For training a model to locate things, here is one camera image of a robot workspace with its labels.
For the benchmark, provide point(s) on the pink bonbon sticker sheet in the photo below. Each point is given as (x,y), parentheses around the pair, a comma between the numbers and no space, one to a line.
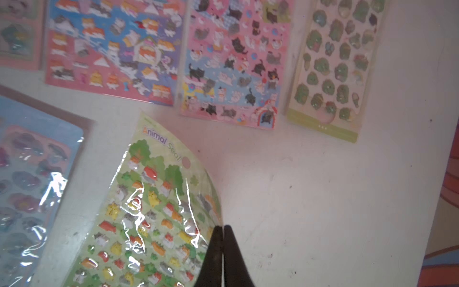
(22,25)

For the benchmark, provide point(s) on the blue pastel cloud sticker sheet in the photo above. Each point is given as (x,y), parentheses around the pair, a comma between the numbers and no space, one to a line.
(40,145)

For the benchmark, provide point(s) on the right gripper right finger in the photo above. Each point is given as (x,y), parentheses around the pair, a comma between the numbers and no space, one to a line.
(235,270)

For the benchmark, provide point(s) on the green animal sticker sheet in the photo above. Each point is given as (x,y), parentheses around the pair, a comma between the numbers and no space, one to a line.
(155,225)

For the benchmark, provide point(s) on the green cream sticker sheet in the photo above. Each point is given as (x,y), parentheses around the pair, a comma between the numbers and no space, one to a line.
(335,66)

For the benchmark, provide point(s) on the pink yellow pastel sticker sheet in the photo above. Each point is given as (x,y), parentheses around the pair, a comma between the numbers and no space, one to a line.
(235,60)

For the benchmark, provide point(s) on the blue red animal sticker sheet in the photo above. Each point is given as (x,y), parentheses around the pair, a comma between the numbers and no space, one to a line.
(127,49)

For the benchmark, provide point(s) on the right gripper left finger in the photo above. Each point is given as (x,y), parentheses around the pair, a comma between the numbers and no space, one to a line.
(211,272)

